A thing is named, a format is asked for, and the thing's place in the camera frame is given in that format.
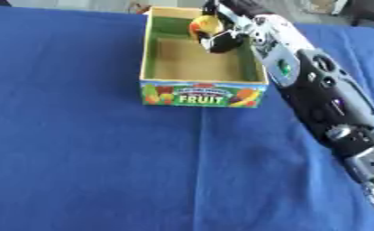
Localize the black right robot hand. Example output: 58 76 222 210
196 0 277 54

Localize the yellow and red toy fruit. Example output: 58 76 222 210
187 14 226 40

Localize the tan cardboard box green inside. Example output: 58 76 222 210
137 6 270 109

